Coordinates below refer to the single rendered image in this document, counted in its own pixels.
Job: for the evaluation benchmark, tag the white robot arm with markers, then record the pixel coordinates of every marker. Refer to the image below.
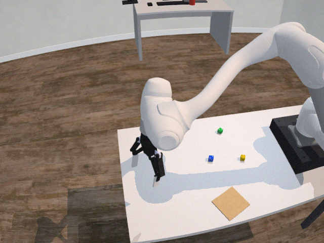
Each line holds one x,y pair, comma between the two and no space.
165,122

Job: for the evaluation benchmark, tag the tan flat mat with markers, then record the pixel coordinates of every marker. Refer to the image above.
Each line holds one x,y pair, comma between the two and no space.
230,203

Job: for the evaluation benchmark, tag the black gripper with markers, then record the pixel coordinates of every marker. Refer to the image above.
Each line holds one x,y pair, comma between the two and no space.
157,160

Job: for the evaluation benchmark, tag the yellow die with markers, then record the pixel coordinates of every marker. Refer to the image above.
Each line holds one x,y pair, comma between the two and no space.
242,157

